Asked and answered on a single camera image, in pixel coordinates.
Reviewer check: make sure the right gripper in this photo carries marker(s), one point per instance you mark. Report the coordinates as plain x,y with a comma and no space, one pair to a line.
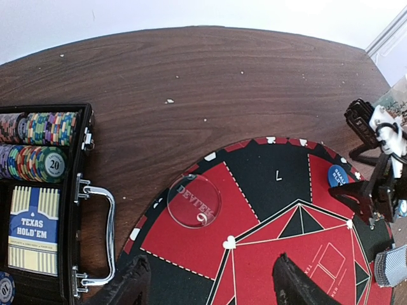
381,195

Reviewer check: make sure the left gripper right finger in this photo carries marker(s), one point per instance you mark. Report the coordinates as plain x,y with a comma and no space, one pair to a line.
293,286

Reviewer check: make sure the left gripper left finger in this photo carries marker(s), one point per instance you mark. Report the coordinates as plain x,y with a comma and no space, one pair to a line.
129,286

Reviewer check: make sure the blue small blind button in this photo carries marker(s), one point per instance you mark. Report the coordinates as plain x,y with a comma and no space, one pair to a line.
337,176

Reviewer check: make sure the blue poker chip stack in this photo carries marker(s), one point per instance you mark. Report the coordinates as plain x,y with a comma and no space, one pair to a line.
402,208

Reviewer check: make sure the deck of blue cards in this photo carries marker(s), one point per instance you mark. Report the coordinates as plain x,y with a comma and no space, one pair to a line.
390,267

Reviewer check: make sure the Texas Hold'em card box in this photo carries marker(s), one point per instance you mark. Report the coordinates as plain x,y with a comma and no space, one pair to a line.
33,237

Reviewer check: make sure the round poker table mat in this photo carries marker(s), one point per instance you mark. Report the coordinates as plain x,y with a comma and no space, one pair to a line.
275,200

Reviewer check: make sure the floral ceramic mug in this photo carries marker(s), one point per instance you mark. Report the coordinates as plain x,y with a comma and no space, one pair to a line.
394,100

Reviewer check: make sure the black poker set case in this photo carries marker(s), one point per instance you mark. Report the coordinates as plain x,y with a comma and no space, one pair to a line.
70,286

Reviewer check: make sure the poker chips row in case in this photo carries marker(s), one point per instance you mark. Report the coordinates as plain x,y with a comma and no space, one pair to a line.
32,145

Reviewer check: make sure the right aluminium frame post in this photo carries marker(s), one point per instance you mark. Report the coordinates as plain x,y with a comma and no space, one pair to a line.
389,38

